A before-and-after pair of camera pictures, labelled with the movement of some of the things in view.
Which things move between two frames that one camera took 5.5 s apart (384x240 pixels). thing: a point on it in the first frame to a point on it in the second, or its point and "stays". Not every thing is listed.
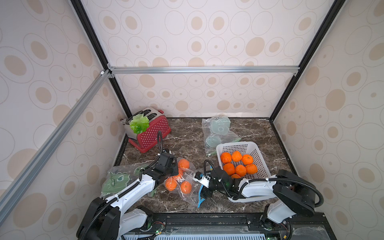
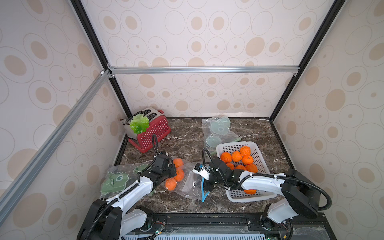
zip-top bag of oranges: [119, 177] stays
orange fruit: [241, 170] stays
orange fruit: [229, 168] stays
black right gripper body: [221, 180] to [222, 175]
